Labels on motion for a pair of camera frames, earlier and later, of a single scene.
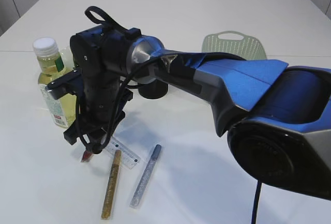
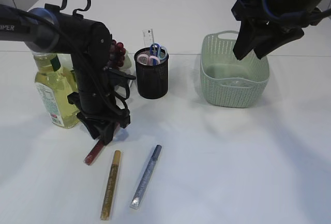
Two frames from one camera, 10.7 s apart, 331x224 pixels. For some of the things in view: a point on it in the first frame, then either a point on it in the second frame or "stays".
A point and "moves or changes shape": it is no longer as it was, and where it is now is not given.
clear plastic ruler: (129, 157) → (148, 36)
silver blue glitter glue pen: (145, 176) stays
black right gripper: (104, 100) → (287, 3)
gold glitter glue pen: (110, 191) stays
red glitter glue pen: (86, 156) moves or changes shape
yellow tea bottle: (50, 69) stays
